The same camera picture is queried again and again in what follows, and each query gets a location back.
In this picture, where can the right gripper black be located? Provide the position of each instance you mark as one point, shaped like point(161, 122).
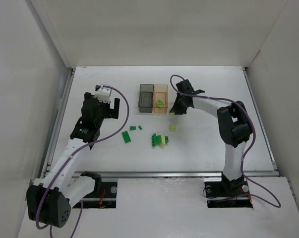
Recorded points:
point(180, 102)

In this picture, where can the lime lego hollow brick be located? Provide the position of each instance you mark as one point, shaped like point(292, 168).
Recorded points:
point(160, 104)

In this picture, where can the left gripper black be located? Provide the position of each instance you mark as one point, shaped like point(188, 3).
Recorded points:
point(107, 109)

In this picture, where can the orange transparent container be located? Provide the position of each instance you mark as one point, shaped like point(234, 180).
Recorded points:
point(160, 93)

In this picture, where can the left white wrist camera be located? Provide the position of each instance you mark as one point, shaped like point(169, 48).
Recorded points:
point(103, 94)

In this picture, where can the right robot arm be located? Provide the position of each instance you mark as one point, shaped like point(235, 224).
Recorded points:
point(235, 126)

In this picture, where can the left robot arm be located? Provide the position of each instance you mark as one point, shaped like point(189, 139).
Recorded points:
point(50, 202)

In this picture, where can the grey transparent container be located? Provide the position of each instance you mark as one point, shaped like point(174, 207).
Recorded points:
point(145, 103)

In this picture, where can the dark green flat lego plate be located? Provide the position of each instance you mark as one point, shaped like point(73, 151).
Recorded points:
point(126, 137)

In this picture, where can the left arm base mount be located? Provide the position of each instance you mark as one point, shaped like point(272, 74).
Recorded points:
point(94, 191)

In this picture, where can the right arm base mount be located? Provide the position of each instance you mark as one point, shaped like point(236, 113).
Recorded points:
point(219, 196)

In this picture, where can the lime lego square brick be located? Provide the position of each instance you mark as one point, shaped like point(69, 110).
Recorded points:
point(173, 127)

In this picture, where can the aluminium rail front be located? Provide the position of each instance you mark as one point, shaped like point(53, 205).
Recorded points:
point(181, 174)

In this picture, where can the dark green studded lego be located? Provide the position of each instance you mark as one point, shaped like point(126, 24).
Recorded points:
point(155, 140)

